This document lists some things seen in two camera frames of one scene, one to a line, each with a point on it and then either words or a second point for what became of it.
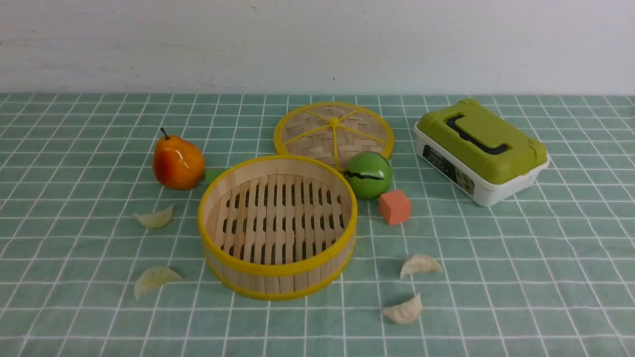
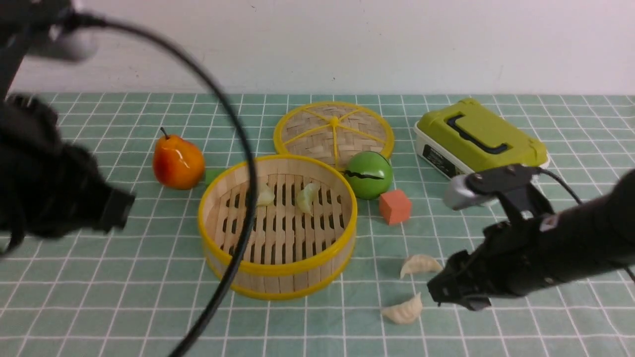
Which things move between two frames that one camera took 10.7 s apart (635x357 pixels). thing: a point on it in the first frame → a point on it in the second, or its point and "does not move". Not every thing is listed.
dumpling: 154,277 → 304,197
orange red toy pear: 178,164 does not move
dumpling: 420,263 does not move
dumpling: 157,220 → 266,197
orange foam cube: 395,207 does not move
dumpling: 406,312 does not move
